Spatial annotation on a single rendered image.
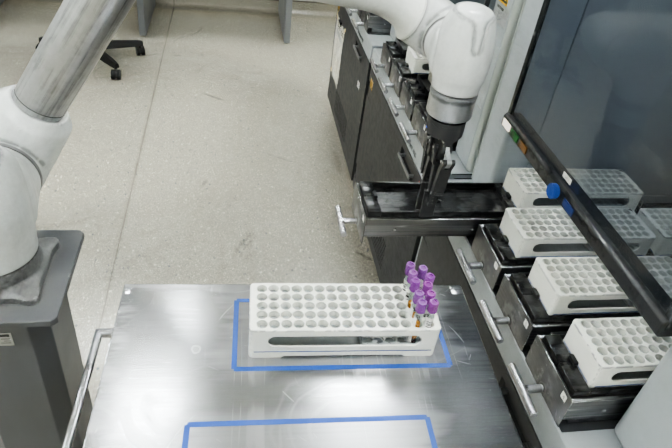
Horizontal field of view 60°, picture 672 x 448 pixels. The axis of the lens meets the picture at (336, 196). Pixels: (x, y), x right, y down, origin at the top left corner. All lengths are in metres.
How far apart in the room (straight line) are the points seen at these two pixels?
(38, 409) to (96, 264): 0.94
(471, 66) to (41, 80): 0.78
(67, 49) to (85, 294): 1.21
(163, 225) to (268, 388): 1.63
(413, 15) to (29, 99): 0.74
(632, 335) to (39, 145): 1.13
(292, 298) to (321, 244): 1.45
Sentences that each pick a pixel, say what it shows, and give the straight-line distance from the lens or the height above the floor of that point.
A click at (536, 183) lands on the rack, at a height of 0.86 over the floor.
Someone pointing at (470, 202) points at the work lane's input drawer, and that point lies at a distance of 1.37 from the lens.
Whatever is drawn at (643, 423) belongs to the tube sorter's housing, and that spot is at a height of 0.82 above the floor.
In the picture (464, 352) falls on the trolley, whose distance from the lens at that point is 1.01.
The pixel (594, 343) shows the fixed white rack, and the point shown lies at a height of 0.85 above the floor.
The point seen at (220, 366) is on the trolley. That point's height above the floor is 0.82.
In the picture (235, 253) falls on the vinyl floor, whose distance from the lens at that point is 2.32.
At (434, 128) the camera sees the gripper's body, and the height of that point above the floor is 1.03.
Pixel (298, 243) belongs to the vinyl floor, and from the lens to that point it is 2.38.
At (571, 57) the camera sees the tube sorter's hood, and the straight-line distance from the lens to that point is 1.17.
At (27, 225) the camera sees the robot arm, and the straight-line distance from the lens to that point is 1.20.
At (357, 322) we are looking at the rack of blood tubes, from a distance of 0.93.
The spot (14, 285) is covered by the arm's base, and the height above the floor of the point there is 0.73.
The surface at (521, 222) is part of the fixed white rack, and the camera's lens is 1.25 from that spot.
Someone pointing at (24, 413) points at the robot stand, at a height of 0.37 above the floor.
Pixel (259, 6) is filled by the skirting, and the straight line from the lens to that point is 4.76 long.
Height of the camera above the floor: 1.56
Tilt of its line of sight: 36 degrees down
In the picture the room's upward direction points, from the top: 8 degrees clockwise
